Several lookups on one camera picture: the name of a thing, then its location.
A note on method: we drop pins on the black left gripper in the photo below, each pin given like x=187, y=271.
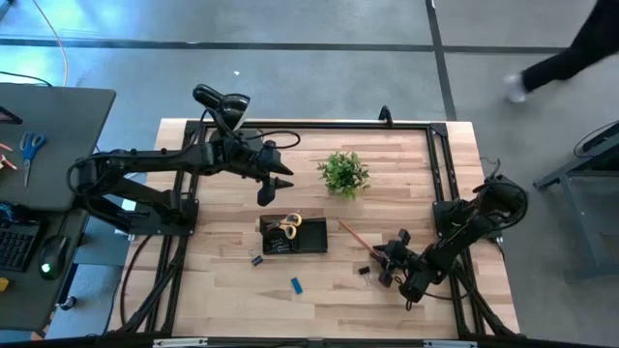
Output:
x=256, y=162

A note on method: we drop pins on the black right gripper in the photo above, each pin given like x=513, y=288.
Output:
x=401, y=261

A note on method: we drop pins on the small black binder clip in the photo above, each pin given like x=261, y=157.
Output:
x=273, y=243

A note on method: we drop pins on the black mesh desk organizer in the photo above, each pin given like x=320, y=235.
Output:
x=312, y=237

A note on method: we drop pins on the blue eraser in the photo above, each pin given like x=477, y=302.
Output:
x=296, y=285

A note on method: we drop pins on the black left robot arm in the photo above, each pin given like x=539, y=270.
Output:
x=159, y=157

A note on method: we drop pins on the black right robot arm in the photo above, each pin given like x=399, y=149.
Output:
x=464, y=227

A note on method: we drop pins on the green plant in white pot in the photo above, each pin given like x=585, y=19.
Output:
x=344, y=175

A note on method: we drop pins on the black desk lamp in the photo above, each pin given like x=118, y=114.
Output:
x=227, y=104

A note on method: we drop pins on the grey metal cart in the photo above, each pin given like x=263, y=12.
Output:
x=575, y=193

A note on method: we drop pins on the dark grey side desk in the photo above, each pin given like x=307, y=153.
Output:
x=63, y=145

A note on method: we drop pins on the black computer mouse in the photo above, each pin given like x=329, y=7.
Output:
x=53, y=256

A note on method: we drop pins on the person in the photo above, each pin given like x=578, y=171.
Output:
x=570, y=63

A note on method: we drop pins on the black keyboard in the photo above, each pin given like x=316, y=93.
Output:
x=17, y=246

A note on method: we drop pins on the black aluminium table frame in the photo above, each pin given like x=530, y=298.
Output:
x=314, y=125

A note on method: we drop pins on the silver metal bracket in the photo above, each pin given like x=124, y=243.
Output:
x=180, y=342
x=450, y=344

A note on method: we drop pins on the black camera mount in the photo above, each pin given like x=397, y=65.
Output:
x=385, y=116

